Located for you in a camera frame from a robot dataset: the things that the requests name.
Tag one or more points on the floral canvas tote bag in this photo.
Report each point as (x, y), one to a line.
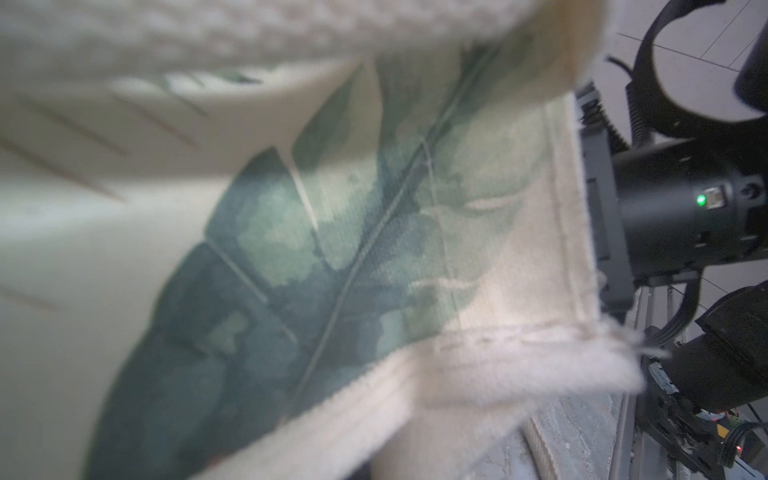
(286, 239)

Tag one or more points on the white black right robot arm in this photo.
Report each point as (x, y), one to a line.
(687, 192)

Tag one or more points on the right circuit board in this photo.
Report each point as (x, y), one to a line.
(739, 443)

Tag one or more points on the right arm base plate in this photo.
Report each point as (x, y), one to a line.
(691, 437)

